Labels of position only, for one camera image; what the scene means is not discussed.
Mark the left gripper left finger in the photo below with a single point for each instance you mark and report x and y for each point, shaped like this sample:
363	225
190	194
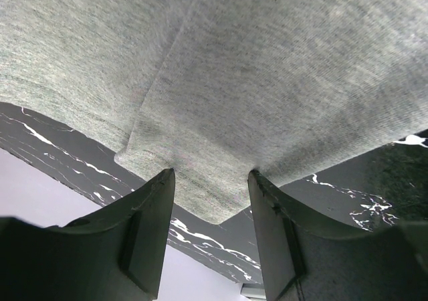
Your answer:
114	253

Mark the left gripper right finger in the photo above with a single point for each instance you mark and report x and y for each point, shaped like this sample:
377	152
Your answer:
306	255

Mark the grey t shirt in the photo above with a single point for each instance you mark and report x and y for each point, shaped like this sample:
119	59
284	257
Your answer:
216	88

